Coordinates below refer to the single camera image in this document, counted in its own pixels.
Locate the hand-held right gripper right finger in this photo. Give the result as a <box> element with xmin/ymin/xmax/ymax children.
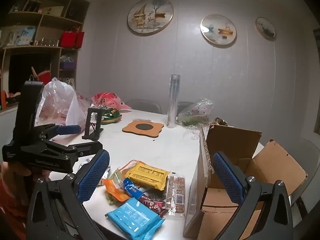
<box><xmin>212</xmin><ymin>151</ymin><xmax>293</xmax><ymax>240</ymax></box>

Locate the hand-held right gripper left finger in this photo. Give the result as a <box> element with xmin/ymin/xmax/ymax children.
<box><xmin>26</xmin><ymin>149</ymin><xmax>110</xmax><ymax>240</ymax></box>

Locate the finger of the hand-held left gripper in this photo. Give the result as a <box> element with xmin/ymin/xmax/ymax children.
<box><xmin>69</xmin><ymin>141</ymin><xmax>103</xmax><ymax>159</ymax></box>
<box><xmin>40</xmin><ymin>125</ymin><xmax>81</xmax><ymax>139</ymax></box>

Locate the brown cardboard box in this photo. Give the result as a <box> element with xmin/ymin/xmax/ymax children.
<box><xmin>184</xmin><ymin>124</ymin><xmax>308</xmax><ymax>240</ymax></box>

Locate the yellow snack packet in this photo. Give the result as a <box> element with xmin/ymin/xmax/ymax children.
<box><xmin>124</xmin><ymin>162</ymin><xmax>170</xmax><ymax>191</ymax></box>

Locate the blue snack packet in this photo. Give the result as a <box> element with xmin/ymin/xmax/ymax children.
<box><xmin>105</xmin><ymin>197</ymin><xmax>165</xmax><ymax>239</ymax></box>

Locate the person's left hand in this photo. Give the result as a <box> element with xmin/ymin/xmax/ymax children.
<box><xmin>0</xmin><ymin>160</ymin><xmax>32</xmax><ymax>198</ymax></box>

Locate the black phone stand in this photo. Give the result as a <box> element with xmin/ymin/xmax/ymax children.
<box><xmin>82</xmin><ymin>108</ymin><xmax>104</xmax><ymax>140</ymax></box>

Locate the clear snack packet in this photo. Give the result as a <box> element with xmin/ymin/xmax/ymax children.
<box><xmin>108</xmin><ymin>160</ymin><xmax>137</xmax><ymax>183</ymax></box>

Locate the orange snack packet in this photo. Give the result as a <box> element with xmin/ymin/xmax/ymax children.
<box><xmin>104</xmin><ymin>179</ymin><xmax>131</xmax><ymax>202</ymax></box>

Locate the white plastic bag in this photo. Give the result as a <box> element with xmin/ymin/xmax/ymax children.
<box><xmin>35</xmin><ymin>77</ymin><xmax>87</xmax><ymax>127</ymax></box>

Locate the green gold snack bag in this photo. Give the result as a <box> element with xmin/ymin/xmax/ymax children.
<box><xmin>99</xmin><ymin>107</ymin><xmax>122</xmax><ymax>125</ymax></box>

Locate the pink plastic bag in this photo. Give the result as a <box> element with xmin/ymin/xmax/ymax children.
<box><xmin>91</xmin><ymin>92</ymin><xmax>132</xmax><ymax>111</ymax></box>

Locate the clear nut bar packet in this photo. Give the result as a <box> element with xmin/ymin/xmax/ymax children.
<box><xmin>164</xmin><ymin>172</ymin><xmax>187</xmax><ymax>215</ymax></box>

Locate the crumpled clear plastic wrap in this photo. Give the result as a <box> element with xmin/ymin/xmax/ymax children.
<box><xmin>182</xmin><ymin>124</ymin><xmax>201</xmax><ymax>140</ymax></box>

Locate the wooden coaster with dark disc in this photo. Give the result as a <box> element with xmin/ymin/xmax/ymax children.
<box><xmin>122</xmin><ymin>120</ymin><xmax>164</xmax><ymax>138</ymax></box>

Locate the dark striped snack packet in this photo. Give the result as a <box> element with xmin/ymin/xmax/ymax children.
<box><xmin>122</xmin><ymin>177</ymin><xmax>168</xmax><ymax>217</ymax></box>

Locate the clear bag of vegetables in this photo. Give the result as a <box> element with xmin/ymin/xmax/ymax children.
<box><xmin>176</xmin><ymin>99</ymin><xmax>214</xmax><ymax>127</ymax></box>

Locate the row of glass cups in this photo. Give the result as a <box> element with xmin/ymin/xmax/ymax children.
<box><xmin>34</xmin><ymin>37</ymin><xmax>61</xmax><ymax>47</ymax></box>

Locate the blue printed box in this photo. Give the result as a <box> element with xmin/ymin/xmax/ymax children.
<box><xmin>17</xmin><ymin>27</ymin><xmax>36</xmax><ymax>46</ymax></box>

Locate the person's red clothing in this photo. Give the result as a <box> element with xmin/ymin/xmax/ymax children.
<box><xmin>0</xmin><ymin>179</ymin><xmax>33</xmax><ymax>232</ymax></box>

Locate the red gift bag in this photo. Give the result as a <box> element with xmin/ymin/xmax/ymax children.
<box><xmin>76</xmin><ymin>31</ymin><xmax>85</xmax><ymax>49</ymax></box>
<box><xmin>61</xmin><ymin>31</ymin><xmax>77</xmax><ymax>48</ymax></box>

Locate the clear film roll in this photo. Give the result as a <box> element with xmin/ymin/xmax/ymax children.
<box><xmin>166</xmin><ymin>74</ymin><xmax>181</xmax><ymax>129</ymax></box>

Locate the wooden shelf unit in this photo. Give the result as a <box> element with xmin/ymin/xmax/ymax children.
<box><xmin>0</xmin><ymin>0</ymin><xmax>90</xmax><ymax>113</ymax></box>

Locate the large round wall picture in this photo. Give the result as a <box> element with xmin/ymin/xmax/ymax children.
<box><xmin>127</xmin><ymin>0</ymin><xmax>174</xmax><ymax>34</ymax></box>

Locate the medium round wall picture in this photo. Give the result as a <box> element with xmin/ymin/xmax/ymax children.
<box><xmin>200</xmin><ymin>14</ymin><xmax>237</xmax><ymax>46</ymax></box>

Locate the small round wall picture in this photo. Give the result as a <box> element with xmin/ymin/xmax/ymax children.
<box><xmin>255</xmin><ymin>17</ymin><xmax>276</xmax><ymax>40</ymax></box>

